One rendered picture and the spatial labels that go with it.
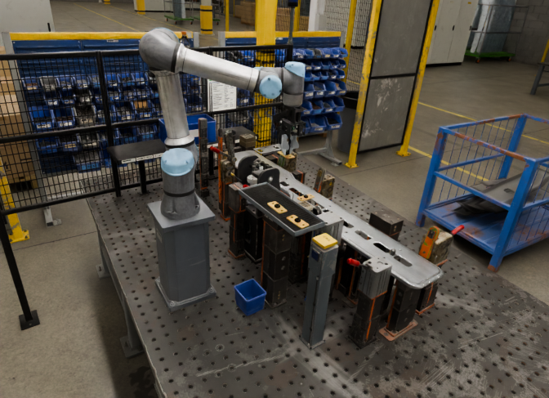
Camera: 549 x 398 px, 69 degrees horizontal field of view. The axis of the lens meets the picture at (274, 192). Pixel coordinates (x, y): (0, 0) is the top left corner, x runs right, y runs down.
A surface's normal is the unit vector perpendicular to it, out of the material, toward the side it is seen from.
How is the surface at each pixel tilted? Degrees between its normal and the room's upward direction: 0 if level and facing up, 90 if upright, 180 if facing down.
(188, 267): 90
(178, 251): 90
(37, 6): 90
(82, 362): 0
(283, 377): 0
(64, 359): 0
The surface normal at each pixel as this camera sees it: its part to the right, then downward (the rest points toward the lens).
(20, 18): 0.52, 0.41
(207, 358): 0.05, -0.89
